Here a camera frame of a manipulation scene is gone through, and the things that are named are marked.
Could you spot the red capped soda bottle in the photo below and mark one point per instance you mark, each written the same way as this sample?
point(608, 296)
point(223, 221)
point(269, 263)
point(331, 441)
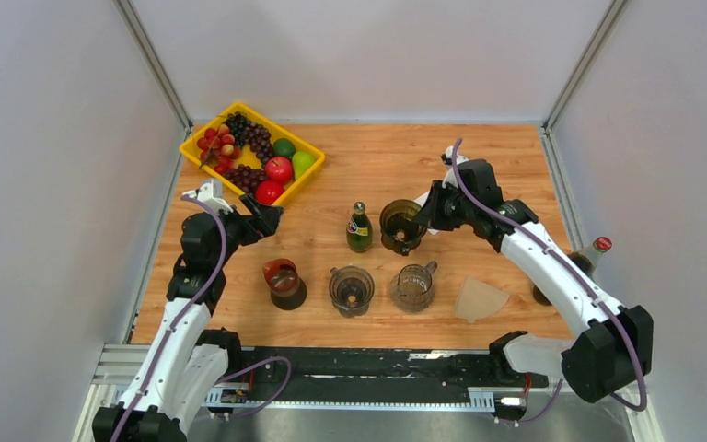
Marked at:
point(587, 259)

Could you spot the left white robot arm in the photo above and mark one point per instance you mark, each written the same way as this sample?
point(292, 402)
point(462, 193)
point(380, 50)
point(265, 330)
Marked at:
point(187, 358)

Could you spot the clear glass server jug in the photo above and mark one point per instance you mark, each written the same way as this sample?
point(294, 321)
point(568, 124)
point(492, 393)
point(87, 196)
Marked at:
point(411, 289)

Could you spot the red apple middle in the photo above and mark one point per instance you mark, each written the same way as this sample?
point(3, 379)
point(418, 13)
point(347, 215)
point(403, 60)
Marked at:
point(279, 169)

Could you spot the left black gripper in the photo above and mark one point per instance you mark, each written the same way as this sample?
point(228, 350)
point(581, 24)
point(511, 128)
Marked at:
point(270, 219)

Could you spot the yellow plastic fruit tray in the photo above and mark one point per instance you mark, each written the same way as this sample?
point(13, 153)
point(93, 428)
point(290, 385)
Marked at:
point(191, 152)

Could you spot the brown paper coffee filter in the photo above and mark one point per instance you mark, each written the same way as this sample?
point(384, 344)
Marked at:
point(477, 300)

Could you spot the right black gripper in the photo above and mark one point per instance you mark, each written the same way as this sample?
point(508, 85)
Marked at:
point(429, 215)

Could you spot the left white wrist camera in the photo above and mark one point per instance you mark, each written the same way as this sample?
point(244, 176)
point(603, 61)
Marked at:
point(210, 193)

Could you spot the red apple front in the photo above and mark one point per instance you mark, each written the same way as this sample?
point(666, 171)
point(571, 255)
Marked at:
point(268, 192)

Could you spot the dark olive coffee dripper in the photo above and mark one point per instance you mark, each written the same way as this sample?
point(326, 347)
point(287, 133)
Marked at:
point(399, 232)

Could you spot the green pear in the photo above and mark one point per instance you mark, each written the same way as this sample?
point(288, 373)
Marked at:
point(302, 161)

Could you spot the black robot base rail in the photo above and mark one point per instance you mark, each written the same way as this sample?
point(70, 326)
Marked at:
point(367, 379)

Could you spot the red apple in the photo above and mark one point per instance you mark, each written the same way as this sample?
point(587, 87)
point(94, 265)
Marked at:
point(279, 169)
point(268, 192)

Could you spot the dark purple grape bunch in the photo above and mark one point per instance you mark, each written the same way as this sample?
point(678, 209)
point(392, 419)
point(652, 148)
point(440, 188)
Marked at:
point(255, 142)

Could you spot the green lime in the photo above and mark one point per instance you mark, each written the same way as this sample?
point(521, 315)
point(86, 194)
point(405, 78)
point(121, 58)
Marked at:
point(284, 147)

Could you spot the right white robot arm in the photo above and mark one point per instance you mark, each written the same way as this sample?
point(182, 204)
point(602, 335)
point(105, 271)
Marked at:
point(612, 344)

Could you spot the green glass Perrier bottle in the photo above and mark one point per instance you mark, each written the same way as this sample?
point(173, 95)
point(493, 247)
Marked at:
point(359, 232)

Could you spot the small red fruits cluster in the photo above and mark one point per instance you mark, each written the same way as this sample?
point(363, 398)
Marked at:
point(219, 149)

